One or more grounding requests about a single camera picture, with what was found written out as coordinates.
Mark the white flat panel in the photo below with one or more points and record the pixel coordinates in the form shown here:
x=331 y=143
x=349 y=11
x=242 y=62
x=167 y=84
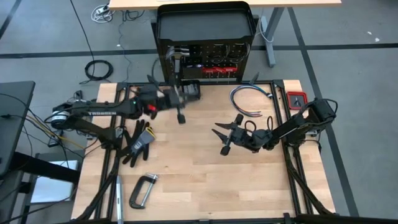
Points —
x=53 y=189

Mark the red rimmed tray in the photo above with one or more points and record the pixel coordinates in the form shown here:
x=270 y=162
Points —
x=297 y=100

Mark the black pegboard cart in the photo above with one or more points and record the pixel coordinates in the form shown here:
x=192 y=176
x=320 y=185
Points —
x=203 y=28

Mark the black side desk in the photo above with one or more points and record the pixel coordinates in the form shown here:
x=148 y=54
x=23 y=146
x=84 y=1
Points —
x=15 y=124

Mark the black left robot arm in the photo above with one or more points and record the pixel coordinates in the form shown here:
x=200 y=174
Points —
x=102 y=109

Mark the wooden desk grey legs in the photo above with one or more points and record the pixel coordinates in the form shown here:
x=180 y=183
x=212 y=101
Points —
x=217 y=3

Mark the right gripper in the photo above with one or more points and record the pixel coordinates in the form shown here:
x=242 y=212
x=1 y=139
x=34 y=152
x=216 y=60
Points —
x=237 y=135

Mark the grey black glove yellow cuff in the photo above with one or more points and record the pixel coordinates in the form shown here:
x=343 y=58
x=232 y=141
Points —
x=141 y=141

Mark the black stand beam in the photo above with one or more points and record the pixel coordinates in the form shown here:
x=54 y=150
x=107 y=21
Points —
x=43 y=168

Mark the black slotted tool bin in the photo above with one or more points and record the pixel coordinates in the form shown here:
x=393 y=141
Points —
x=191 y=88

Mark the black aluminium table frame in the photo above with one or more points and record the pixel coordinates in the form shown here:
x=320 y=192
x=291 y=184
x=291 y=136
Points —
x=122 y=87

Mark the clear black safety glasses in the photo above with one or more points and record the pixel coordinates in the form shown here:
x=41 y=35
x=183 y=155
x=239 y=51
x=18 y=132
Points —
x=239 y=56
x=217 y=57

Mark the silver metal tube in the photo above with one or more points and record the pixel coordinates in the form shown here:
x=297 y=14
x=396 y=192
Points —
x=119 y=199

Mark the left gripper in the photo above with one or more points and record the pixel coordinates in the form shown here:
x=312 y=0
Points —
x=169 y=99

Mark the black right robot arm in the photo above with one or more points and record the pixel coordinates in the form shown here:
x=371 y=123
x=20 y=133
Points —
x=289 y=127

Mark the white power strip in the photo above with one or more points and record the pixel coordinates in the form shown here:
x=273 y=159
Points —
x=263 y=25

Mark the red spring clamp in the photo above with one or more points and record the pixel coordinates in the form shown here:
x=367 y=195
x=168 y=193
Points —
x=151 y=108

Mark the black phone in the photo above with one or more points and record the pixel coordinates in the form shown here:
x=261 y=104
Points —
x=55 y=140

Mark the black C-clamp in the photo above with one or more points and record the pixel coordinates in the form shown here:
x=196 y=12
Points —
x=132 y=195

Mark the grey metal bracket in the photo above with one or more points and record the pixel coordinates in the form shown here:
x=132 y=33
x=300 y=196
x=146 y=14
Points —
x=314 y=133

